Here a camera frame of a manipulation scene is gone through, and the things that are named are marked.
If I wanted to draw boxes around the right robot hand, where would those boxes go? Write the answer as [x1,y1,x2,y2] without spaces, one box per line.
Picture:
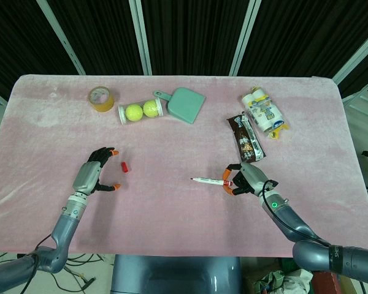
[222,162,279,197]

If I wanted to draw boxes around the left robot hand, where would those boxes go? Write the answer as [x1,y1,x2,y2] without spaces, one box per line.
[72,147,121,196]

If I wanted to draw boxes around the white marker pen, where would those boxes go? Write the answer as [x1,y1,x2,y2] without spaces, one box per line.
[190,176,233,187]

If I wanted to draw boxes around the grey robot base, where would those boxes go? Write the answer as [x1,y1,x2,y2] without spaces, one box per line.
[109,254,243,294]

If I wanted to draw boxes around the brown snack wrapper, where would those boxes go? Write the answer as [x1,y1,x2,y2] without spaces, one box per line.
[226,113,267,164]

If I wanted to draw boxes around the white yellow tissue pack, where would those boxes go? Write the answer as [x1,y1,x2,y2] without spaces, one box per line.
[240,86,289,141]

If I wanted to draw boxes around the pink table cloth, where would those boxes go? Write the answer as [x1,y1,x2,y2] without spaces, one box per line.
[0,74,368,258]

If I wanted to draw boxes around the yellow tennis ball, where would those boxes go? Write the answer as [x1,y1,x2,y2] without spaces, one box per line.
[142,100,160,118]
[125,104,143,121]

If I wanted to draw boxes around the yellow packing tape roll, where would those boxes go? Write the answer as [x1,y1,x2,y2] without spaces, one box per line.
[89,86,115,113]

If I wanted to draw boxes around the clear tennis ball tube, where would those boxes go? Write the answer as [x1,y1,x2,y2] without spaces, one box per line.
[118,98,166,125]

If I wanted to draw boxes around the green plastic dustpan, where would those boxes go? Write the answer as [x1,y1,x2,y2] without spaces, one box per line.
[153,87,207,126]

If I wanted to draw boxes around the black folding screen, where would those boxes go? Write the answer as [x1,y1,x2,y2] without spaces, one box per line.
[0,0,368,99]

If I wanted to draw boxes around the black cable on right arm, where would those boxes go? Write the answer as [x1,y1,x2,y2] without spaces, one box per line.
[261,180,332,247]

